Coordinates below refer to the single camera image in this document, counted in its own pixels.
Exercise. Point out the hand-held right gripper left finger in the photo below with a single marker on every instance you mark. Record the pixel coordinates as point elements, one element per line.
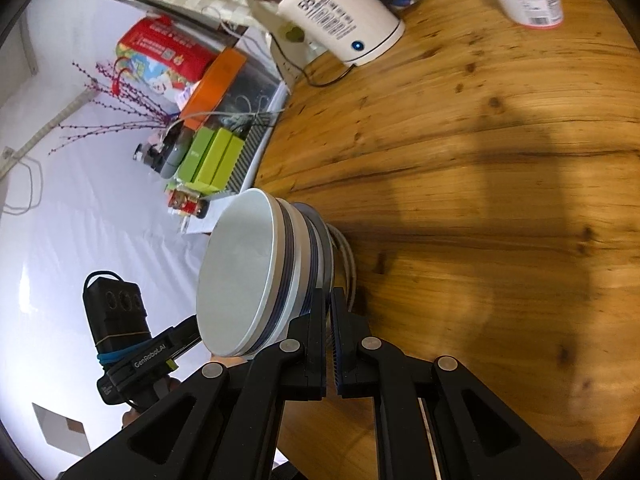
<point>317,340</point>

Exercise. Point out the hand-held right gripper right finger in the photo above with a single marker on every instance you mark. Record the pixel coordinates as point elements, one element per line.
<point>340,340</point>

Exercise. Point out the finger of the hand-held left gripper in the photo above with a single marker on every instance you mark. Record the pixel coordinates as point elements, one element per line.
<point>185,337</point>

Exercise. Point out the large white bowl blue band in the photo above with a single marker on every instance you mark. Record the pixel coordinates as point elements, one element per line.
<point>307,260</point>

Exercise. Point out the small white bowl blue band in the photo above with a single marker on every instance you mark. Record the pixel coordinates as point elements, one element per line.
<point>235,270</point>

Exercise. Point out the small beige plate fish print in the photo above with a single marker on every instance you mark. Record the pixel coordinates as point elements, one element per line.
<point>340,255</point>

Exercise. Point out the person's left hand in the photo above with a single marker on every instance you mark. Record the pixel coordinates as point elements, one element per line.
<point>132,414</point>

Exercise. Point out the red printed jar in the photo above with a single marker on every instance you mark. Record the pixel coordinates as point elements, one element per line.
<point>187,202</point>

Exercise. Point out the grey black handheld device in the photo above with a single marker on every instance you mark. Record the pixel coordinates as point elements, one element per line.
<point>165,152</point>

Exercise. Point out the lime green flat box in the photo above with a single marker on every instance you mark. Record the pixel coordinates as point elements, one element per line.
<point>234,160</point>
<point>216,160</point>

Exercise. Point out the zigzag patterned box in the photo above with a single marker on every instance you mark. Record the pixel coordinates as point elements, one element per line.
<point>252,155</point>

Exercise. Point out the purple dried branches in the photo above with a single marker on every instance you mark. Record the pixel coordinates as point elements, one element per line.
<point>120,95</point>

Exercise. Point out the orange lid storage box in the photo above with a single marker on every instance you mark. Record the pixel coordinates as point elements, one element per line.
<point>215,80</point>

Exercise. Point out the red colourful printed package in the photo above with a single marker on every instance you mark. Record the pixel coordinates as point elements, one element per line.
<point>160,55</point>

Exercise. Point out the white electric kettle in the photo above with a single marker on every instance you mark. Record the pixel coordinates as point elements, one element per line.
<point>340,15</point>

